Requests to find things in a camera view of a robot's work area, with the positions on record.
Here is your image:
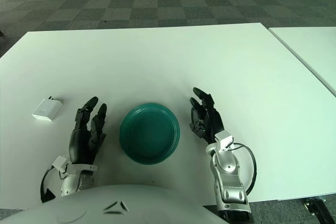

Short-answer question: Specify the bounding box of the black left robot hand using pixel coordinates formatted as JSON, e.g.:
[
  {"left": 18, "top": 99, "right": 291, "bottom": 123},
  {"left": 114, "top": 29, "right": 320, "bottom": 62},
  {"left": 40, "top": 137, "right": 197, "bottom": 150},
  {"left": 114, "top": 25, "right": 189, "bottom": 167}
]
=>
[{"left": 68, "top": 97, "right": 109, "bottom": 167}]

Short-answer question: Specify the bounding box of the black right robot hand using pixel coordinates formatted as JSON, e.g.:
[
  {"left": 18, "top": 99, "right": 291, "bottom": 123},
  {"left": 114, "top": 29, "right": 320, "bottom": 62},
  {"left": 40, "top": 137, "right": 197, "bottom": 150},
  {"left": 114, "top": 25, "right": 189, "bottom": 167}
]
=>
[{"left": 189, "top": 87, "right": 226, "bottom": 146}]

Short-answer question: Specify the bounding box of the white charger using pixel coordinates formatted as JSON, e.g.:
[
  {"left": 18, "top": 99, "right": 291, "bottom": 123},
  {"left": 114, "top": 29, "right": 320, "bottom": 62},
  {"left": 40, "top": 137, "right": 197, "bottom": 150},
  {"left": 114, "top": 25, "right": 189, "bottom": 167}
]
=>
[{"left": 31, "top": 98, "right": 64, "bottom": 122}]

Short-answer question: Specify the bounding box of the green plate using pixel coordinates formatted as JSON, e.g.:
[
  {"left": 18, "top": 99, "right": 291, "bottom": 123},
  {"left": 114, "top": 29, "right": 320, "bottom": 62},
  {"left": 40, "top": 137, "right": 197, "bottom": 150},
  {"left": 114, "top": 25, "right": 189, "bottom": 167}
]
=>
[{"left": 119, "top": 102, "right": 181, "bottom": 166}]

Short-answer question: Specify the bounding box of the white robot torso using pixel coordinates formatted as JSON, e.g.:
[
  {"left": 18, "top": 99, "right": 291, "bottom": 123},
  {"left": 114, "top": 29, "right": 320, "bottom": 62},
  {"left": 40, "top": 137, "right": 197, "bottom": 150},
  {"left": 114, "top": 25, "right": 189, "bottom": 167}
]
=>
[{"left": 0, "top": 184, "right": 226, "bottom": 224}]

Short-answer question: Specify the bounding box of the black table leg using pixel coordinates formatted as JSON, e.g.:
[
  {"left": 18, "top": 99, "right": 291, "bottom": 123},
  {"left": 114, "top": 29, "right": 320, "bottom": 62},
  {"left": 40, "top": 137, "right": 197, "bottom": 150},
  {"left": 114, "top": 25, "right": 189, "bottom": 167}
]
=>
[{"left": 303, "top": 197, "right": 329, "bottom": 222}]

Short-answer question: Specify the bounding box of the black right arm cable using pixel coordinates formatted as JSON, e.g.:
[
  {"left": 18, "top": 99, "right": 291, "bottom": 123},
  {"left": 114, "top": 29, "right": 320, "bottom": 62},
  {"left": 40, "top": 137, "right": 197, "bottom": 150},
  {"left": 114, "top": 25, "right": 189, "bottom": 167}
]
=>
[{"left": 230, "top": 143, "right": 257, "bottom": 196}]

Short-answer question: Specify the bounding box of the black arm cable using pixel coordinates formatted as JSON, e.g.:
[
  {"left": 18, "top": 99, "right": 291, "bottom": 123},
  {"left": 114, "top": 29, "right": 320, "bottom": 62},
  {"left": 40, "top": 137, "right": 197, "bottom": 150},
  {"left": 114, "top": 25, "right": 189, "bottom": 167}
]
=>
[
  {"left": 39, "top": 167, "right": 57, "bottom": 204},
  {"left": 230, "top": 143, "right": 257, "bottom": 196}
]

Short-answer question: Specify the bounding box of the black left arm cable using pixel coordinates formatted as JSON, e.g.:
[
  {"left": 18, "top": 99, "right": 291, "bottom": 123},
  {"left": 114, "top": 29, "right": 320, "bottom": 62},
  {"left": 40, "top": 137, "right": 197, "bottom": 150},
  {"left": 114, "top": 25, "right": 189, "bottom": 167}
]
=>
[{"left": 39, "top": 167, "right": 57, "bottom": 204}]

